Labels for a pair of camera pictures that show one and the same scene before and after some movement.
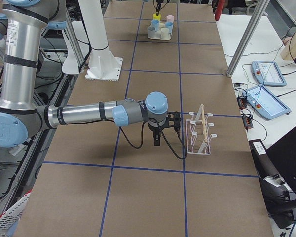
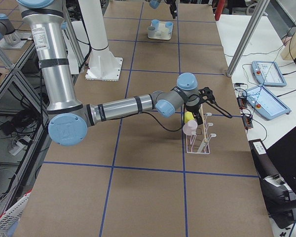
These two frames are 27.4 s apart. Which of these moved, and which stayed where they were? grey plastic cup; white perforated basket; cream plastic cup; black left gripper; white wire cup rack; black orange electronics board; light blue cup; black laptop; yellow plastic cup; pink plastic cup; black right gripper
Moved: black right gripper; pink plastic cup; yellow plastic cup; black left gripper
Stayed: light blue cup; white perforated basket; cream plastic cup; black laptop; white wire cup rack; black orange electronics board; grey plastic cup
